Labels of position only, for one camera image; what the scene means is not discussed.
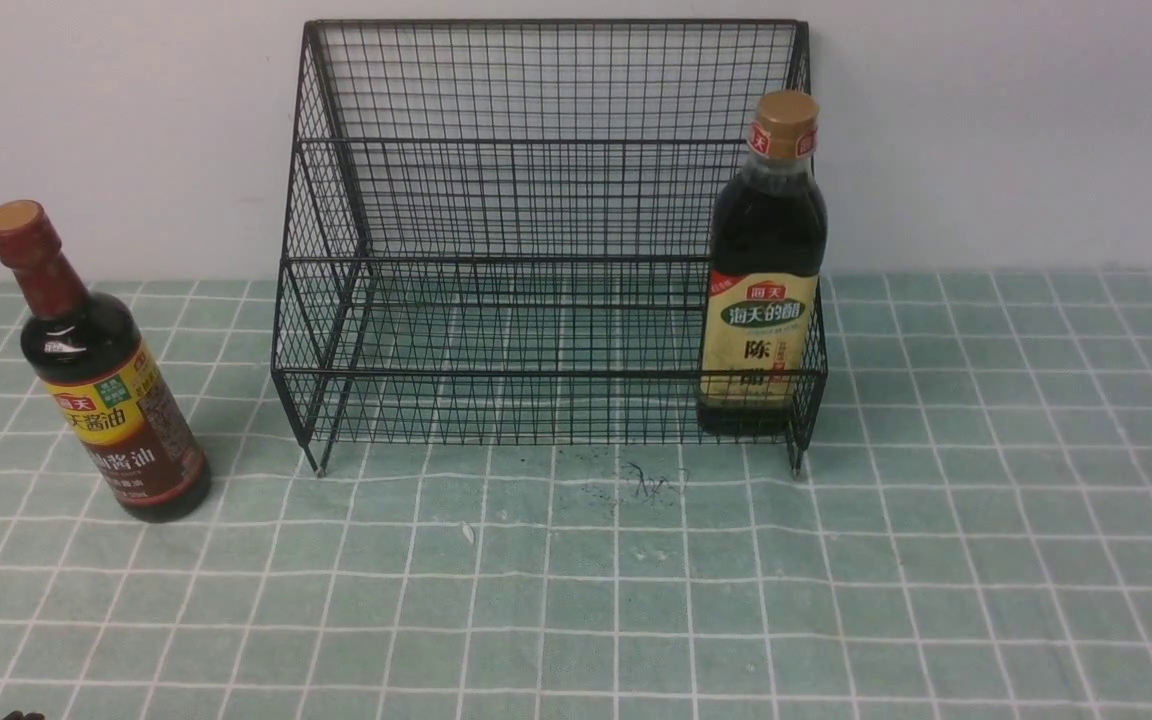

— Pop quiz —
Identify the vinegar bottle gold cap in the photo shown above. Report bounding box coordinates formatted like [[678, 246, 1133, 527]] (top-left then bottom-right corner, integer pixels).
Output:
[[696, 90, 828, 437]]

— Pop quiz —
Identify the small black object at edge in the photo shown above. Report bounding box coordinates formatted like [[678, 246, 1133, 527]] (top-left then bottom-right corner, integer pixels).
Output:
[[1, 710, 46, 720]]

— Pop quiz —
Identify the soy sauce bottle red cap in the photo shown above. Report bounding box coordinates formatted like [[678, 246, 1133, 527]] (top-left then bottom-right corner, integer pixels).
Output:
[[0, 199, 212, 523]]

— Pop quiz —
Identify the black wire mesh shelf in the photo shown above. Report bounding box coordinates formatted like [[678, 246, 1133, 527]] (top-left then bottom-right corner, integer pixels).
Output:
[[271, 18, 812, 473]]

